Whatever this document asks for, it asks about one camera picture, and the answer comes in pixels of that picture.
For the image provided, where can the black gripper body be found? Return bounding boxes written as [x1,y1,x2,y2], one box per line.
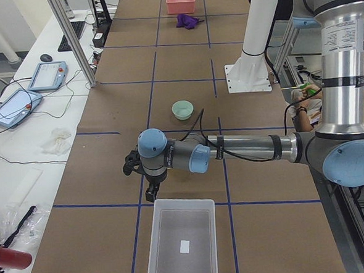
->
[145,168,168,185]

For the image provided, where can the mint green bowl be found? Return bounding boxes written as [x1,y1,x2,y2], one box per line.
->
[172,100,194,120]

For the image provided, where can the purple cloth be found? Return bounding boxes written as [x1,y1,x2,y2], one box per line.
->
[176,14,204,30]

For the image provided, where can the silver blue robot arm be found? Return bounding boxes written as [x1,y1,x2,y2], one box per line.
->
[136,0,364,202]

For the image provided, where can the black power box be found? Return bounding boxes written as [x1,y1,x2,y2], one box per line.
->
[92,33,105,48]

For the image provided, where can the white translucent plastic bin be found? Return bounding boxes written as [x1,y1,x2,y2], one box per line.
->
[147,199,219,273]

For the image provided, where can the crumpled white tissue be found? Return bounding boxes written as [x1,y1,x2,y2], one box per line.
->
[41,128,72,156]

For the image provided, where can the white foam strip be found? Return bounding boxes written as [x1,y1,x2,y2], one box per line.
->
[7,169,43,207]

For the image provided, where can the clear plastic bag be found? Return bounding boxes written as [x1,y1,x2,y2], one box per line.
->
[0,205,50,249]

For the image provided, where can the far blue teach pendant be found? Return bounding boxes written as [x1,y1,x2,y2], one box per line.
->
[28,61,68,92]

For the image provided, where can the blue teach pendant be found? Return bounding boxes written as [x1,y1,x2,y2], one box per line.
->
[0,89,43,128]
[28,61,68,92]

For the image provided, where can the near blue teach pendant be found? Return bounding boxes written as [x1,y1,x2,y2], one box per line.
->
[0,89,43,128]

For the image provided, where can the red cylinder bottle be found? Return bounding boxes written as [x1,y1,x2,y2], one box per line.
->
[0,246,33,270]

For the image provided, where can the black computer mouse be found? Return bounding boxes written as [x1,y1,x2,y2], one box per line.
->
[40,54,53,62]

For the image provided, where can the seated person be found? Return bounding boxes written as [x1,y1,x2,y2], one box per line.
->
[285,23,364,152]

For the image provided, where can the black keyboard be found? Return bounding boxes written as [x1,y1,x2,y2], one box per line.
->
[55,20,88,53]

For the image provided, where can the green controller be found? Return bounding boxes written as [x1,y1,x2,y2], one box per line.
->
[281,83,320,96]

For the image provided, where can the pink plastic bin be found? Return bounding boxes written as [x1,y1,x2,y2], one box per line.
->
[166,0,196,15]

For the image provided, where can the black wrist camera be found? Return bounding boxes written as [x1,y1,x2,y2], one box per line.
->
[123,149,144,176]

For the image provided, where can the black strap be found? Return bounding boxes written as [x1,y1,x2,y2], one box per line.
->
[0,205,39,248]

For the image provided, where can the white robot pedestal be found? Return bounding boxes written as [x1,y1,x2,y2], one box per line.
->
[225,0,279,94]

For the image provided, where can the aluminium frame post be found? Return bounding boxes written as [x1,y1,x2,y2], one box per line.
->
[47,0,96,88]

